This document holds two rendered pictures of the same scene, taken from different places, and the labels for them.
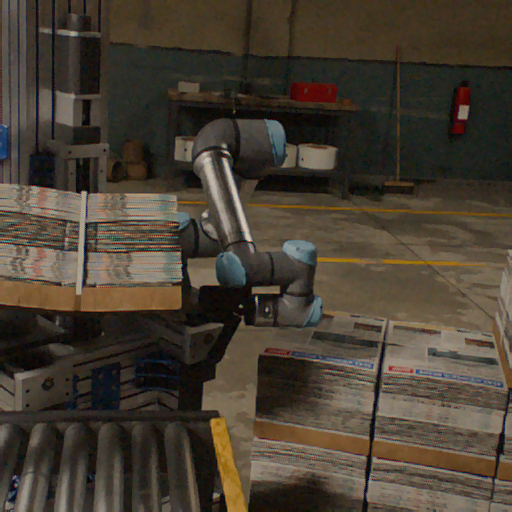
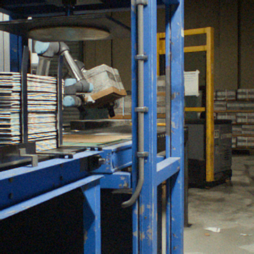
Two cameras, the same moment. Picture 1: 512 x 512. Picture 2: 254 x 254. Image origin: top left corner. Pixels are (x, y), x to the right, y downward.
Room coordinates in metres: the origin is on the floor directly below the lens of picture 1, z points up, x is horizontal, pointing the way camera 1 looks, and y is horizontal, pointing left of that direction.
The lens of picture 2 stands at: (-0.21, 3.49, 0.95)
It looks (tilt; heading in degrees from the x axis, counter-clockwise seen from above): 3 degrees down; 297
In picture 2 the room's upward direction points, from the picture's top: straight up
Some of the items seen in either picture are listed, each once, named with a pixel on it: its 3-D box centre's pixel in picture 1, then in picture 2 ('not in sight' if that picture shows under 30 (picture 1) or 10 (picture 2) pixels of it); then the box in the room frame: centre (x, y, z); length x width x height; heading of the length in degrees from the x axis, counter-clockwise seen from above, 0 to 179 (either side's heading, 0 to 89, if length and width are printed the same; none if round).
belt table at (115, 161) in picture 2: not in sight; (70, 149); (1.00, 1.67, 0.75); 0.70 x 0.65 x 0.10; 100
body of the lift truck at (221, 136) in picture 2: not in sight; (198, 150); (1.61, -2.14, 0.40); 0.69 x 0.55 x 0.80; 169
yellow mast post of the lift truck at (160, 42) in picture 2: not in sight; (160, 105); (2.00, -1.83, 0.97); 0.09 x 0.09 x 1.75; 79
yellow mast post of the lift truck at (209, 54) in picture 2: not in sight; (208, 104); (1.35, -1.71, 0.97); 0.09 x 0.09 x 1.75; 79
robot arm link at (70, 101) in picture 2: not in sight; (70, 101); (1.55, 0.83, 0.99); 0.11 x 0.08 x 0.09; 100
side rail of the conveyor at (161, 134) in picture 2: not in sight; (168, 138); (0.93, 0.62, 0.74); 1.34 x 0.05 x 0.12; 100
